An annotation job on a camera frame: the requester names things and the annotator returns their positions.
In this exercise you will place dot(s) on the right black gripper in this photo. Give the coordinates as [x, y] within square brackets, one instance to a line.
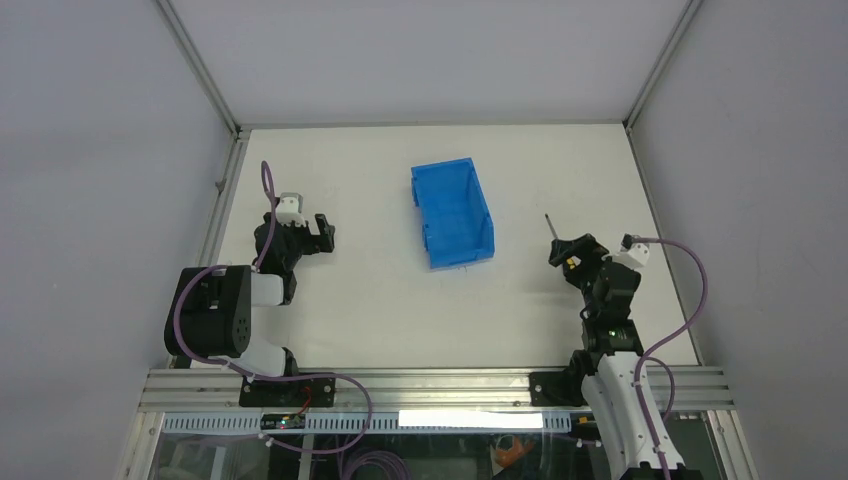
[590, 253]

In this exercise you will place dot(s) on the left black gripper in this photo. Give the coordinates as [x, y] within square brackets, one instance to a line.
[314, 244]

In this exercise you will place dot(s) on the black yellow screwdriver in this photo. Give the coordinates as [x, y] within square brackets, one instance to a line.
[551, 226]

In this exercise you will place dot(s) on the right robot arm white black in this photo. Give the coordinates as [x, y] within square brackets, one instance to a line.
[608, 373]

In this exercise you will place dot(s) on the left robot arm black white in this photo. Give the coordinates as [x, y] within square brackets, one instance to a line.
[210, 320]

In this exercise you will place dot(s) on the blue plastic bin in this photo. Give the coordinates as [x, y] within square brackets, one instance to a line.
[457, 227]

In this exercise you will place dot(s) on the small electronics board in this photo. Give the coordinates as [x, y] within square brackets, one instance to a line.
[279, 422]

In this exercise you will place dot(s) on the orange object below table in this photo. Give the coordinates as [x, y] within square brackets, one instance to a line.
[509, 449]

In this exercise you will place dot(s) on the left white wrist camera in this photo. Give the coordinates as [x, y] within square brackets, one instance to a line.
[288, 209]

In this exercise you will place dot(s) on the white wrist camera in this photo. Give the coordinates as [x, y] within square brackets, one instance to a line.
[288, 209]
[632, 253]

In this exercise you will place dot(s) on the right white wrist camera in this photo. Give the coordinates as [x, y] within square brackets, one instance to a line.
[632, 253]

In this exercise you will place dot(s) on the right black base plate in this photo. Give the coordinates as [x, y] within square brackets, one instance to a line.
[553, 389]

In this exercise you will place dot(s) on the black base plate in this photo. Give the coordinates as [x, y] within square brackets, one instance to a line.
[262, 393]
[553, 389]

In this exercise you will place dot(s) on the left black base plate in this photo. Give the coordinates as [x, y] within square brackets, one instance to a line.
[262, 393]

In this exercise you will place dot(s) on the aluminium front rail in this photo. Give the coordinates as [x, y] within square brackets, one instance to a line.
[383, 390]

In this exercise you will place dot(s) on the slotted cable duct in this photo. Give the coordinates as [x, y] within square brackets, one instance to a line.
[401, 422]

